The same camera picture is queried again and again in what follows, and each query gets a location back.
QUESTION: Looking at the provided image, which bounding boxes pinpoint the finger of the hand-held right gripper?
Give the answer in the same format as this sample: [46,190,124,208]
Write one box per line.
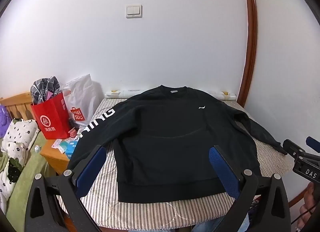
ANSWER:
[306,136,320,153]
[283,139,307,159]

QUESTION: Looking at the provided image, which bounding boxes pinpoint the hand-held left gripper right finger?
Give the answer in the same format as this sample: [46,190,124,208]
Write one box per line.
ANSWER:
[209,144,292,232]

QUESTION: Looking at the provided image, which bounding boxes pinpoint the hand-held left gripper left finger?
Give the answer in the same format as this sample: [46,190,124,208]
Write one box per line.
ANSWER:
[25,144,107,232]

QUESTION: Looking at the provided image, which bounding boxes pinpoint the black sweatshirt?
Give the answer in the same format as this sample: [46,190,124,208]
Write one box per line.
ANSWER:
[67,85,288,202]

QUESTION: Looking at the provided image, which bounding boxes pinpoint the person's right hand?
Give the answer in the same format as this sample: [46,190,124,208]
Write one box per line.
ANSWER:
[301,182,320,225]

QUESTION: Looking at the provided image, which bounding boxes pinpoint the blue tissue pack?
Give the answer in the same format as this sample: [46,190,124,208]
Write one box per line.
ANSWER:
[65,141,79,155]

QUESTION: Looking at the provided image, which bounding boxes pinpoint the wooden nightstand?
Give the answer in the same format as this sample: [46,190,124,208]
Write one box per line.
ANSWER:
[40,127,83,175]

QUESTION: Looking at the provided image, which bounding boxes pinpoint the red paper bag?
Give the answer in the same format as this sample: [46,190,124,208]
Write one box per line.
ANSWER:
[30,92,72,140]

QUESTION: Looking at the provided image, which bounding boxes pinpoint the white plastic bag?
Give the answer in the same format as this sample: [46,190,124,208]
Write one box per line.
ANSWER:
[61,73,100,127]

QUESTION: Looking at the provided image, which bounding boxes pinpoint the striped quilted pad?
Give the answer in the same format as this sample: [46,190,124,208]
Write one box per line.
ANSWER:
[56,97,295,227]

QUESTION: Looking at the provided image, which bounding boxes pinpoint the white floral blanket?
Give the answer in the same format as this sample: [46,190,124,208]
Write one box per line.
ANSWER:
[0,118,40,212]

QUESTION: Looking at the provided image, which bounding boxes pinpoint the grey plaid cloth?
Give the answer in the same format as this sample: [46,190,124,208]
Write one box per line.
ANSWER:
[30,76,62,105]

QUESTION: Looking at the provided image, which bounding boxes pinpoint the purple cloth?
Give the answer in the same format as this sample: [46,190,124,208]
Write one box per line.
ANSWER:
[0,105,13,137]

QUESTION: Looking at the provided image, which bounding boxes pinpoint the wooden headboard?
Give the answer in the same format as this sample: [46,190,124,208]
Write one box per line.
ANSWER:
[0,92,34,122]

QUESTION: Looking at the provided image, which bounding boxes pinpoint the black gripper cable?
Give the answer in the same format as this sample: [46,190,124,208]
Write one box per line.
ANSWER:
[290,209,313,232]

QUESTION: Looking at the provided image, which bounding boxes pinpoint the brown wooden door frame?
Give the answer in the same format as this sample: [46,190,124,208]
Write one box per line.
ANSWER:
[236,0,258,108]

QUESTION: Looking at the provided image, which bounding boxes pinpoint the white light switch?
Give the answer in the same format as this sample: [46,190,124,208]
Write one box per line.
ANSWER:
[125,5,143,19]

